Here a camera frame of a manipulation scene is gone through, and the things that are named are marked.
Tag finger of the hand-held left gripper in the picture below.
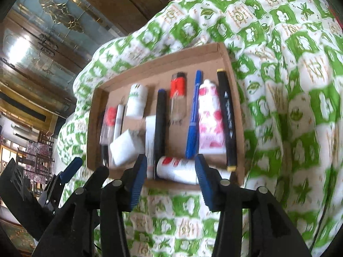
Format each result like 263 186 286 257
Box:
39 157 83 211
57 165 110 210

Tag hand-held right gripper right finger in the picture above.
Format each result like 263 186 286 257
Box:
195 154 311 257

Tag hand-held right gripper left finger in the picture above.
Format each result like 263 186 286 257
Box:
32 154 148 257

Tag white nozzle bottle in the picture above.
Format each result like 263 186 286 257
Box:
156 156 231 186

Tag white charger adapter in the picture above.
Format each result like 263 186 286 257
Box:
109 128 146 166

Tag clear lighter red top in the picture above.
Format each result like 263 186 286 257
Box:
100 107 117 145

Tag thin white stick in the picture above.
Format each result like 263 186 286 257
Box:
113 104 126 141

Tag black marker blue cap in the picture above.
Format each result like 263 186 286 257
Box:
153 89 167 164

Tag pink white tube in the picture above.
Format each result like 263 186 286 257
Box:
198 79 227 154

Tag blue pen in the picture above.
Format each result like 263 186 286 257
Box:
185 70 203 159

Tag black marker yellow ends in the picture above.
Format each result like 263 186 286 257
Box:
217 69 238 172

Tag white tube green print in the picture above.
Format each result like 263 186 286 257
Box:
125 84 149 118

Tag shallow cardboard tray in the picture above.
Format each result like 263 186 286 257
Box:
86 42 245 190

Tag wooden chair patterned cushion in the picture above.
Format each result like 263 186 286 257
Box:
16 130 55 188

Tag green white printed blanket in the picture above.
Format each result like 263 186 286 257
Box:
54 0 343 257

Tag wooden cabinet glass doors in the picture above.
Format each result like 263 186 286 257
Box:
0 0 129 118

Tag wooden door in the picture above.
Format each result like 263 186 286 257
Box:
56 0 188 36

